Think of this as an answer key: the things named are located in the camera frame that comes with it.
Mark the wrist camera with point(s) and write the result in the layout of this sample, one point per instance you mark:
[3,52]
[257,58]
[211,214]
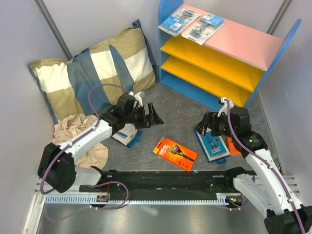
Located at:
[226,105]
[138,98]

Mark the blue shelf with coloured boards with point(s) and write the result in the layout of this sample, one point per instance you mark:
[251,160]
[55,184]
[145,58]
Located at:
[233,63]

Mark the blue razor box right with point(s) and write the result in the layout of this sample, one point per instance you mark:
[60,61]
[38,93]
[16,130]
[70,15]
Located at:
[213,147]

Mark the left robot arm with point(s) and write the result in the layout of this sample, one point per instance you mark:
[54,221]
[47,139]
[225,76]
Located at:
[58,163]

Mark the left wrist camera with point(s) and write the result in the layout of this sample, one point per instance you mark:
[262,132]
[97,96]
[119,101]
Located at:
[138,98]

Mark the white blue razor box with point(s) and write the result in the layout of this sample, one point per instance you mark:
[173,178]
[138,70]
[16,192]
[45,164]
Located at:
[127,139]

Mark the checked beige blue pillow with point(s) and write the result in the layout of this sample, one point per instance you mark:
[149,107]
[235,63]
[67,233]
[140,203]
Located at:
[98,75]

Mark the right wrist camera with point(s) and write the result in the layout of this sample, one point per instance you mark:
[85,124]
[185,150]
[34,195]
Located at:
[226,105]

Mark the beige crumpled cloth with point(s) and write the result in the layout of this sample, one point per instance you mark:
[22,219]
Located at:
[72,126]

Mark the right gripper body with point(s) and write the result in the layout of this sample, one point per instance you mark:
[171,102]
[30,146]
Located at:
[220,125]

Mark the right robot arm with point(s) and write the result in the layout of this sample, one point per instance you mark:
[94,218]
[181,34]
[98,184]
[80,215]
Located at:
[282,211]

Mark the small orange razor box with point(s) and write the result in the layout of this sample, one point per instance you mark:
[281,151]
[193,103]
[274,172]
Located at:
[231,147]

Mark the orange Gillette Fusion5 box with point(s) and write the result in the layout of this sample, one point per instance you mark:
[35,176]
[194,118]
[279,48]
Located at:
[175,153]

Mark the clear blister razor pack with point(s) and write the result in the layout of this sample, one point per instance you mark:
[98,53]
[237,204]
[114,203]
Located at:
[208,25]
[177,22]

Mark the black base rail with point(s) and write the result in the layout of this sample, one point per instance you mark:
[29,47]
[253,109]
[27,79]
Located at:
[167,185]

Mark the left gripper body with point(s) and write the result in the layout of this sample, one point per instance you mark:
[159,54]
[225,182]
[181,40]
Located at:
[140,120]

